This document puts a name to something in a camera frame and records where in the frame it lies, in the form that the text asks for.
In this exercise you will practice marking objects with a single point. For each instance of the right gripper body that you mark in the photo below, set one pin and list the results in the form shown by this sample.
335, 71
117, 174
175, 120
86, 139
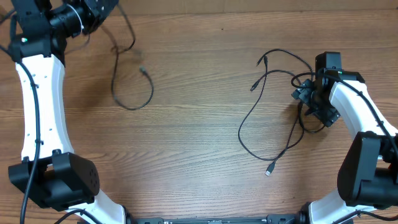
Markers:
321, 106

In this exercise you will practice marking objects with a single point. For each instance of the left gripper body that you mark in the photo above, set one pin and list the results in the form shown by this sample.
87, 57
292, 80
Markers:
90, 17

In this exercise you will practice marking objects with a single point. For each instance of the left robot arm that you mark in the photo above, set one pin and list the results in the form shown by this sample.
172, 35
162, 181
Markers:
50, 173

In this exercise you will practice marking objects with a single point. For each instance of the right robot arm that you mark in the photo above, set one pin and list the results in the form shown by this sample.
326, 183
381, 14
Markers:
367, 178

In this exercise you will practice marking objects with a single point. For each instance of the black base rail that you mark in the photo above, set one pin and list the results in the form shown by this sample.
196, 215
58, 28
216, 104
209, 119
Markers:
269, 219

